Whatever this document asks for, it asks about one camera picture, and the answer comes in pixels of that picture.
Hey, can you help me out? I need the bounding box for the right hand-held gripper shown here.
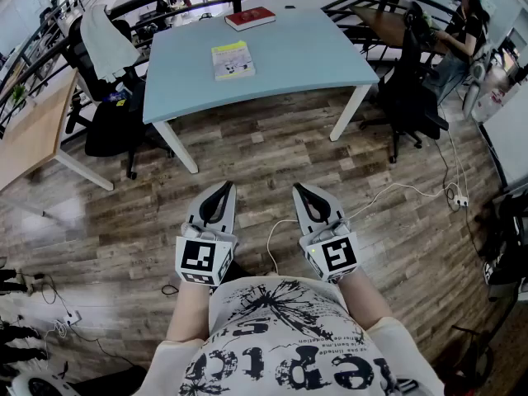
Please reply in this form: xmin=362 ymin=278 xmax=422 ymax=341
xmin=292 ymin=182 xmax=359 ymax=284

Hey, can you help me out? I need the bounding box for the black office chair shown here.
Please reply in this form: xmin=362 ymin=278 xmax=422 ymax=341
xmin=358 ymin=12 xmax=450 ymax=164
xmin=64 ymin=14 xmax=175 ymax=181

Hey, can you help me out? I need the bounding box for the person's white printed shirt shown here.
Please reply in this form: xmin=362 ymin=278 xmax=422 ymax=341
xmin=142 ymin=276 xmax=446 ymax=396

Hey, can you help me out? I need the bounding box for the white cable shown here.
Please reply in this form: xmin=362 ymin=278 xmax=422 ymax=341
xmin=348 ymin=181 xmax=461 ymax=222
xmin=266 ymin=219 xmax=299 ymax=276
xmin=447 ymin=130 xmax=469 ymax=200

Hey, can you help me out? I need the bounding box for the brown wooden table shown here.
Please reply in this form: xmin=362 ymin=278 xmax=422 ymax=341
xmin=350 ymin=4 xmax=450 ymax=55

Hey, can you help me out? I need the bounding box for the white and black machine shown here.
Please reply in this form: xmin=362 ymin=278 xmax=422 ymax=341
xmin=461 ymin=49 xmax=511 ymax=121

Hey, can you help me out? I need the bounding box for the green potted plant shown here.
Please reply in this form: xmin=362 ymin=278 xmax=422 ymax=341
xmin=10 ymin=83 xmax=28 ymax=107

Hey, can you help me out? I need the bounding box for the white round device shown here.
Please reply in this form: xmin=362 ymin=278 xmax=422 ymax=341
xmin=7 ymin=368 xmax=83 ymax=396

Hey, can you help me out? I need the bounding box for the black cable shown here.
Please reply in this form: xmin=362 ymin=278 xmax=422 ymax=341
xmin=431 ymin=137 xmax=461 ymax=213

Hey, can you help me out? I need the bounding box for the person's left forearm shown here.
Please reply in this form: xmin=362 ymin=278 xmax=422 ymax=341
xmin=164 ymin=280 xmax=218 ymax=344

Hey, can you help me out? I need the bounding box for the person's right forearm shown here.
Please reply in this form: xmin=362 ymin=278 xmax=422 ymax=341
xmin=337 ymin=266 xmax=393 ymax=332

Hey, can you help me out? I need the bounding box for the yellow and white book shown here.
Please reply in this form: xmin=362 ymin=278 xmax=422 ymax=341
xmin=210 ymin=40 xmax=257 ymax=83

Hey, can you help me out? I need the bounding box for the light wooden desk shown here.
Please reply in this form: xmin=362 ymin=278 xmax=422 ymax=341
xmin=0 ymin=68 xmax=115 ymax=218

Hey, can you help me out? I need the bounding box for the white cloth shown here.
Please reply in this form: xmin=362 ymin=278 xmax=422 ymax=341
xmin=79 ymin=3 xmax=141 ymax=84

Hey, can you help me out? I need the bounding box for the red hardcover book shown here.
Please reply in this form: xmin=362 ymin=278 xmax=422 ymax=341
xmin=224 ymin=6 xmax=276 ymax=32

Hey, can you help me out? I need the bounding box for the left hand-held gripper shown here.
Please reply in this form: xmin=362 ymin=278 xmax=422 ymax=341
xmin=175 ymin=181 xmax=239 ymax=288

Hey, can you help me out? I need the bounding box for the white table leg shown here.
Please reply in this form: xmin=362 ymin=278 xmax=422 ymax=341
xmin=329 ymin=83 xmax=372 ymax=142
xmin=152 ymin=120 xmax=200 ymax=175

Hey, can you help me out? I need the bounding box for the black equipment cart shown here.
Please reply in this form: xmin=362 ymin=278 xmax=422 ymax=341
xmin=480 ymin=190 xmax=528 ymax=303

